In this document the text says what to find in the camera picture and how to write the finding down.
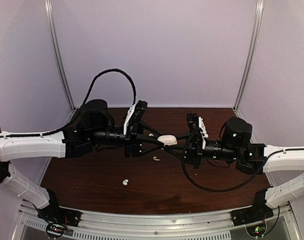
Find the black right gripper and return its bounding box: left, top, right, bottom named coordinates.
left=163, top=131, right=240, bottom=171

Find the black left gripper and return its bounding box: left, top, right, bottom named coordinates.
left=88, top=119, right=164, bottom=157

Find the cream rounded earbud charging case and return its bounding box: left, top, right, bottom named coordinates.
left=157, top=134, right=178, bottom=146

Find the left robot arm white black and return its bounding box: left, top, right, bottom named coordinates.
left=0, top=99, right=165, bottom=228

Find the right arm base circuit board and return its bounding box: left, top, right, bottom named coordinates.
left=246, top=223, right=267, bottom=239

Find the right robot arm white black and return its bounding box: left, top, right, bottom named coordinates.
left=158, top=114, right=304, bottom=226

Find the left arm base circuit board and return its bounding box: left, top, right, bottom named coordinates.
left=45, top=223, right=67, bottom=239

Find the white clip-on earbud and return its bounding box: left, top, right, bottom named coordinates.
left=122, top=179, right=129, bottom=186

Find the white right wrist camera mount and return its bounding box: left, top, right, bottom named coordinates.
left=186, top=113, right=209, bottom=139

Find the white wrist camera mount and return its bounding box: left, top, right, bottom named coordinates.
left=123, top=100, right=148, bottom=135
left=186, top=113, right=209, bottom=139

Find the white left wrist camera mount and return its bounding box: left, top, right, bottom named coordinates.
left=123, top=100, right=148, bottom=135

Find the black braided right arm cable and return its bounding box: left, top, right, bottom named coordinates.
left=181, top=127, right=257, bottom=193

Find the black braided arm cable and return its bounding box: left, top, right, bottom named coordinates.
left=1, top=68, right=138, bottom=140
left=181, top=127, right=257, bottom=193

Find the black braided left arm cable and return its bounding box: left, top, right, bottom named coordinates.
left=1, top=68, right=138, bottom=140

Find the aluminium front frame rail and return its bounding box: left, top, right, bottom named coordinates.
left=13, top=198, right=302, bottom=240

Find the aluminium corner post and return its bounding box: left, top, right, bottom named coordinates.
left=233, top=0, right=265, bottom=115
left=44, top=0, right=75, bottom=111

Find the left aluminium corner post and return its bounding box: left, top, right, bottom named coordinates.
left=44, top=0, right=75, bottom=111

